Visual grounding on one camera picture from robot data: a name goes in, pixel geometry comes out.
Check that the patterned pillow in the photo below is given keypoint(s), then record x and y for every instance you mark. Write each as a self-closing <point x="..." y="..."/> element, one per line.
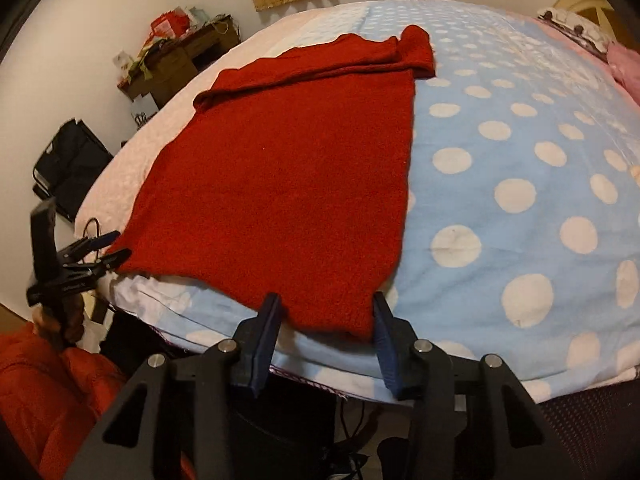
<point x="575" y="27"/>

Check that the red gift box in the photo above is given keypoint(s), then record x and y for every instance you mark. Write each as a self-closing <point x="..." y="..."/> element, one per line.
<point x="169" y="25"/>

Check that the black folding chair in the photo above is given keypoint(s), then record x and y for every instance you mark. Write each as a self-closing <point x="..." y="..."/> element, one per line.
<point x="72" y="165"/>

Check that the small white card box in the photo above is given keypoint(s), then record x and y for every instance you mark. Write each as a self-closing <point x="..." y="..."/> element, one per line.
<point x="122" y="62"/>

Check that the person's left hand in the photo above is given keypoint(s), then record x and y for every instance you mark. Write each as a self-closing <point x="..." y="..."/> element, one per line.
<point x="70" y="320"/>

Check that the wooden desk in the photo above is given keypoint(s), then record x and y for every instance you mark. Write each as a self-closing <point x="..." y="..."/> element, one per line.
<point x="175" y="67"/>

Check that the yellow headboard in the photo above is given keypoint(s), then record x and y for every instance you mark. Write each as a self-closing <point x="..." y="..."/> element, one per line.
<point x="585" y="0"/>

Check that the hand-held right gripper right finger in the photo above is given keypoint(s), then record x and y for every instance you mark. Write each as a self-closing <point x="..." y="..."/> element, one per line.
<point x="385" y="352"/>

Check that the white paper bag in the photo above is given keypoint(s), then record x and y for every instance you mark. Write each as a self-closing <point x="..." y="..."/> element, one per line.
<point x="144" y="114"/>

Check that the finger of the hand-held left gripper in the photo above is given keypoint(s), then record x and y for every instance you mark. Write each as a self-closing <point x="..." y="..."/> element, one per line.
<point x="95" y="243"/>
<point x="112" y="261"/>

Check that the red fleece blanket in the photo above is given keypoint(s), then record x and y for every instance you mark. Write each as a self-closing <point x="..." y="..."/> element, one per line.
<point x="280" y="185"/>

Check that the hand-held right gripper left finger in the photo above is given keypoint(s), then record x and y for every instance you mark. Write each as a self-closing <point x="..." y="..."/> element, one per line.
<point x="267" y="342"/>

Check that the pink and blue dotted blanket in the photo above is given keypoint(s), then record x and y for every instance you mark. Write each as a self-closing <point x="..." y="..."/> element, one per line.
<point x="500" y="160"/>

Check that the pink cloth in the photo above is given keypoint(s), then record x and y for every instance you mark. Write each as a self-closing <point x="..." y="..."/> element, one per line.
<point x="625" y="65"/>

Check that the green cloth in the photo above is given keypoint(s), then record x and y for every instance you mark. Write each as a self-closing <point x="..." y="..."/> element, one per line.
<point x="147" y="57"/>

